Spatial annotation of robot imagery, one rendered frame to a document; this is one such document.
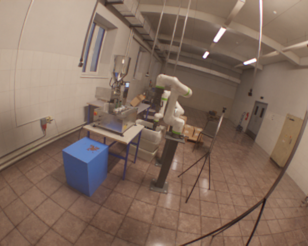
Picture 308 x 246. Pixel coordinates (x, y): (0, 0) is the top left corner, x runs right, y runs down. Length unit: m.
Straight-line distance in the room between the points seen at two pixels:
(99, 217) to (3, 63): 2.41
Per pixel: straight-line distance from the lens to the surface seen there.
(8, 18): 2.46
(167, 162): 1.98
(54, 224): 1.85
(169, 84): 1.31
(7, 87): 2.43
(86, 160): 1.64
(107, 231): 1.74
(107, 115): 1.93
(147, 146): 2.68
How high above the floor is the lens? 1.58
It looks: 18 degrees down
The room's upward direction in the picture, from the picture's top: 13 degrees clockwise
